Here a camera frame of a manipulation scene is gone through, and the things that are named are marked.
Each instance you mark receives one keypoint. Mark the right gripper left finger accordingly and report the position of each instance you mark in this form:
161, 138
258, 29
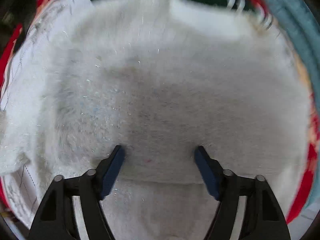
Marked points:
72, 205

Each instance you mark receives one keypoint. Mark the white fuzzy sweater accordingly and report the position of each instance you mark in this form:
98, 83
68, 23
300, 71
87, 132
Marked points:
158, 77

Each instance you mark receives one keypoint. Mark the floral red-bordered bed sheet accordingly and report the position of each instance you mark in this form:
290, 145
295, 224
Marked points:
19, 180

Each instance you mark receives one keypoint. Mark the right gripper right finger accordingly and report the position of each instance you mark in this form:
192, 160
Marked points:
247, 209

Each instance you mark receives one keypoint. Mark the light blue jacket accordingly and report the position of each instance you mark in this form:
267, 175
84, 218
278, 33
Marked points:
300, 24

